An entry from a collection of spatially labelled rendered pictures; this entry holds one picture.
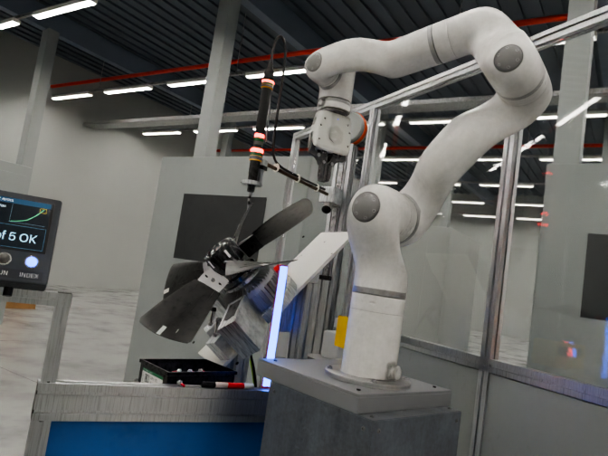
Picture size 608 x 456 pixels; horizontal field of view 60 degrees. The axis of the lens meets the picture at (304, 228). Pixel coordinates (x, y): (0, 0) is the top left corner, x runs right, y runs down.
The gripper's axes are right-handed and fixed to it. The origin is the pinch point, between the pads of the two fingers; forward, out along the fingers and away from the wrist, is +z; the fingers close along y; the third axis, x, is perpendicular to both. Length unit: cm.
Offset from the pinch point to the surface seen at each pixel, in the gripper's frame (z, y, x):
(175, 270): 31, -12, 87
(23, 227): 25, -63, 9
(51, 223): 23, -58, 10
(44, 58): -342, -109, 1082
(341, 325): 38.4, 21.6, 16.5
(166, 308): 42, -20, 56
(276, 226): 10, 12, 53
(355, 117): -49, 58, 87
